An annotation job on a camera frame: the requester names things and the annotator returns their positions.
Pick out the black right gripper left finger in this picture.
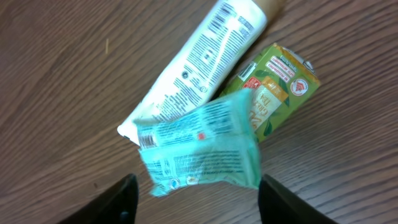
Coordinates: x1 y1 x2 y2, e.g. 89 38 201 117
59 174 139 224

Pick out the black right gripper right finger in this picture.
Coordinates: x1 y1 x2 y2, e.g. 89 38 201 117
258 174 337 224

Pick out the teal snack packet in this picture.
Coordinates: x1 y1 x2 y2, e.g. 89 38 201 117
134 89 261 197

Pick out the green jasmine tea pouch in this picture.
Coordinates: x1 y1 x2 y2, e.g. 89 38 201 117
220 43 320 142

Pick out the white floral cream tube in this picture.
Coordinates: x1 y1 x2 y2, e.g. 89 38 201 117
117 0 285 143

